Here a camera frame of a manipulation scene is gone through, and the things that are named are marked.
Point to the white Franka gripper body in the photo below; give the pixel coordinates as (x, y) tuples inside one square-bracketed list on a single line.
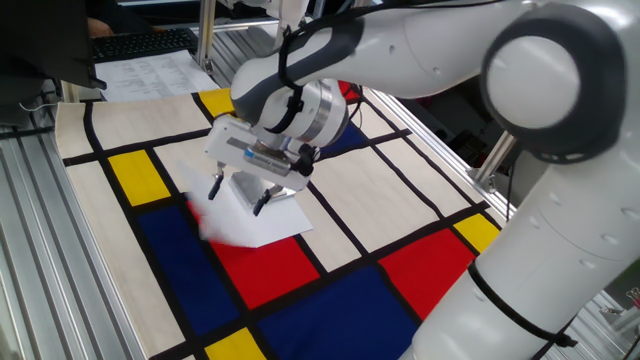
[(225, 142)]

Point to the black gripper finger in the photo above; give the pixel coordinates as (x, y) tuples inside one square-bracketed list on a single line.
[(262, 200), (216, 186)]

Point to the white paper sheet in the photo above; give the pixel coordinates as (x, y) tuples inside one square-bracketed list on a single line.
[(235, 225)]

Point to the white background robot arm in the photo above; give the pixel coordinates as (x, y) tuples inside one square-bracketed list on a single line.
[(292, 10)]

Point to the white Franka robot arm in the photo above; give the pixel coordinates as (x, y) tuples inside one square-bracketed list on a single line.
[(550, 250)]

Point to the Mondrian pattern tablecloth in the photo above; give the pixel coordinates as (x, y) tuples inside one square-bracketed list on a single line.
[(350, 200)]

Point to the printed paper document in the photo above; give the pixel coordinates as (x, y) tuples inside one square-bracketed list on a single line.
[(150, 75)]

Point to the black computer keyboard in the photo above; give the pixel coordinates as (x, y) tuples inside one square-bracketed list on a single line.
[(145, 44)]

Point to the person in dark clothing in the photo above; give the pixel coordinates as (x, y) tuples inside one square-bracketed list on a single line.
[(130, 17)]

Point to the black computer monitor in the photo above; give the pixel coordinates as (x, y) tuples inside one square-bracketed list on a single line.
[(40, 40)]

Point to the metal binder clip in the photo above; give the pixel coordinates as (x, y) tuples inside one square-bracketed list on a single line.
[(634, 296)]

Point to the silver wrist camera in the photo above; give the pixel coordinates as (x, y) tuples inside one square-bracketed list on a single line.
[(267, 161)]

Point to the aluminium frame post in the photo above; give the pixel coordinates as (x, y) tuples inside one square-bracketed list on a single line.
[(495, 160), (206, 30)]

